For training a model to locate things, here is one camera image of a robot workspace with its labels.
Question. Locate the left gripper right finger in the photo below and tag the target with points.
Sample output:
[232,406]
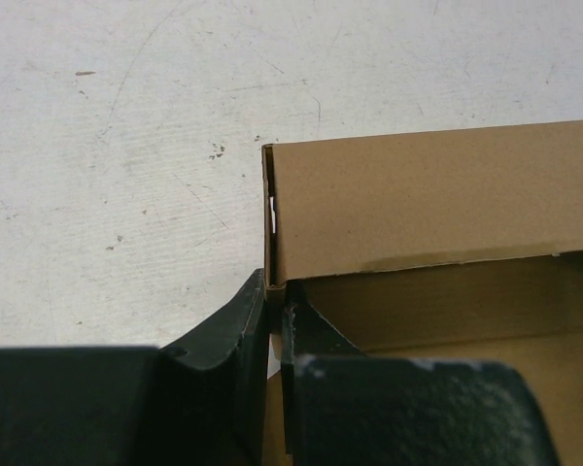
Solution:
[344,407]

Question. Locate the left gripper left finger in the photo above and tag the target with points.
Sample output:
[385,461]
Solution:
[197,401]

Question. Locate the brown cardboard paper box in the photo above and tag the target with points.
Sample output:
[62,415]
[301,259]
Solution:
[457,243]

